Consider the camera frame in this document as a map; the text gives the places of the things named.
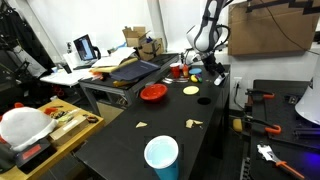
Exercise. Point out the red plastic cup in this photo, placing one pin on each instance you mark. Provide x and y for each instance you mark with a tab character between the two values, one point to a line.
175	70

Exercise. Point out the cardboard board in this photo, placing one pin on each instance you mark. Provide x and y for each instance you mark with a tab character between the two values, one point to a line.
274	29

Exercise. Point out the cream round disc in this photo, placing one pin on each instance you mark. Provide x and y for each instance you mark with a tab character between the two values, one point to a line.
190	90

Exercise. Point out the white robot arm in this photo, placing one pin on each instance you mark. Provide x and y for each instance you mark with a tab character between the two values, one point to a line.
204	38

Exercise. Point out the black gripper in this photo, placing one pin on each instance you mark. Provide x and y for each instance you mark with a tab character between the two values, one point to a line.
213	67

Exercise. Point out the orange handled clamp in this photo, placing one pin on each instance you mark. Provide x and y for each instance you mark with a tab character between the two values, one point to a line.
237	124

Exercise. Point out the blue plastic cup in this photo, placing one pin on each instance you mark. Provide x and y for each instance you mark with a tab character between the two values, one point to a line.
161	153

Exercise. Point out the red plastic bowl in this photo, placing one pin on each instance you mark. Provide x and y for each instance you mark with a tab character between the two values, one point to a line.
154	93

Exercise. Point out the purple toy eggplant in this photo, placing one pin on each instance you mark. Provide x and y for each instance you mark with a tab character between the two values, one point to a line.
199	78

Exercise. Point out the silver fork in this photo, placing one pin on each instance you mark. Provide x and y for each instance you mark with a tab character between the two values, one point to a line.
169	81

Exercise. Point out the yellow toy banana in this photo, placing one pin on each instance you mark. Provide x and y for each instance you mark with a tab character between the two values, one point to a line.
193	78

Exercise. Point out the orange sauce bottle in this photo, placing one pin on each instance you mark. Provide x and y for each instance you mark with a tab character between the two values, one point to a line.
185	71

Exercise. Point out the laptop computer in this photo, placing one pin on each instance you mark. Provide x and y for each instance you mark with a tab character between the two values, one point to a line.
88	53

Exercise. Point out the orange handled wrench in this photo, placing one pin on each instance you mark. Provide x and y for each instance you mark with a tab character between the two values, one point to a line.
268	154

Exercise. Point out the blue plate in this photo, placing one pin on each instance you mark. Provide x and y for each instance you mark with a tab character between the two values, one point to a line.
195	71

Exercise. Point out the blue bin lid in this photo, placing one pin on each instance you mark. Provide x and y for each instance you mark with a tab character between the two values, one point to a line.
134	70

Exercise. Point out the white cloth bundle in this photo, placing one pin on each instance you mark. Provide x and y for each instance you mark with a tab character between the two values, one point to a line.
21	127

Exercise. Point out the white toothpaste tube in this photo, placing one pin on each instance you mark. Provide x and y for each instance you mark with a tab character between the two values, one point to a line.
220	78

